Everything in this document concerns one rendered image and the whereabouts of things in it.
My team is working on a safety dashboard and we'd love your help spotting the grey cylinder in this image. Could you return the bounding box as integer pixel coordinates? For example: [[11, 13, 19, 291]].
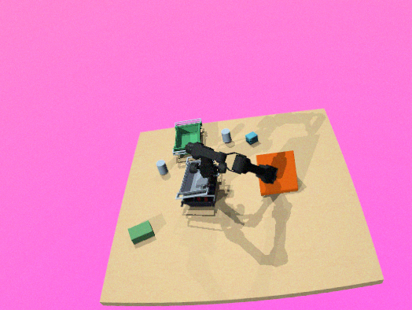
[[156, 160, 167, 175], [221, 128, 231, 142]]

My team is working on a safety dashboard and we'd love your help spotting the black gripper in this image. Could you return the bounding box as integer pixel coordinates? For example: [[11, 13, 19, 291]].
[[189, 159, 226, 174]]

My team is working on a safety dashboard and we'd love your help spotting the small green block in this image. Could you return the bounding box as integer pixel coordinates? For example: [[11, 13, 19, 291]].
[[128, 221, 155, 244]]

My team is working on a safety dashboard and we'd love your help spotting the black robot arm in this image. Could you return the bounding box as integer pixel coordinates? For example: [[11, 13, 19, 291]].
[[185, 142, 278, 184]]

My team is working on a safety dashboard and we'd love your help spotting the small blue cube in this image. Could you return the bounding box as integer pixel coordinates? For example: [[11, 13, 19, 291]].
[[245, 131, 258, 145]]

